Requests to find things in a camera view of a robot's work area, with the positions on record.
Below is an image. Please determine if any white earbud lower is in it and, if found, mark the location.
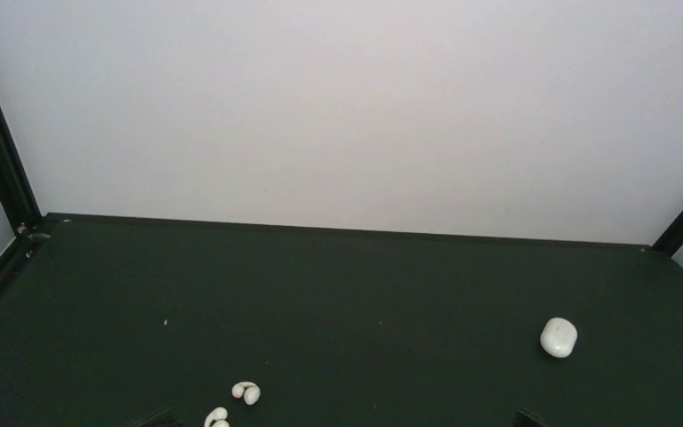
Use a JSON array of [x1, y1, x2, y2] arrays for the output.
[[204, 407, 230, 427]]

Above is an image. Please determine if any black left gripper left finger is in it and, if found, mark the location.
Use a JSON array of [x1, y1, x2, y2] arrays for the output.
[[134, 408, 183, 427]]

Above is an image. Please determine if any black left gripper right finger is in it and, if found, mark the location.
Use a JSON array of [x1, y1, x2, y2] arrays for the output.
[[512, 408, 546, 427]]

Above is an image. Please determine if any white earbud charging case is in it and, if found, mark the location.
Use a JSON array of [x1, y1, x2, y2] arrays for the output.
[[539, 318, 578, 359]]

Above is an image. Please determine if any white earbud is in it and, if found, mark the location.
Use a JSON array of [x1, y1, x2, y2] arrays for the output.
[[231, 382, 261, 406], [204, 407, 230, 427]]

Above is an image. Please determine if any white earbud upper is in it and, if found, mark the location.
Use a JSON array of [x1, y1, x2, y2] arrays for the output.
[[231, 382, 261, 406]]

